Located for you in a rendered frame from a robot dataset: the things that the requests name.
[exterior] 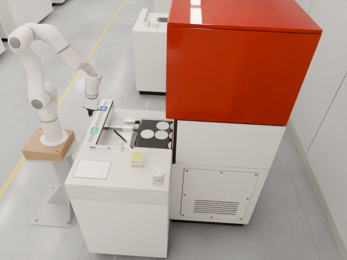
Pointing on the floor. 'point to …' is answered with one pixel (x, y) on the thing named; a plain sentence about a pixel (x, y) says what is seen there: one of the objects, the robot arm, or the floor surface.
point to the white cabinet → (124, 226)
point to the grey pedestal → (57, 196)
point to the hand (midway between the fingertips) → (90, 113)
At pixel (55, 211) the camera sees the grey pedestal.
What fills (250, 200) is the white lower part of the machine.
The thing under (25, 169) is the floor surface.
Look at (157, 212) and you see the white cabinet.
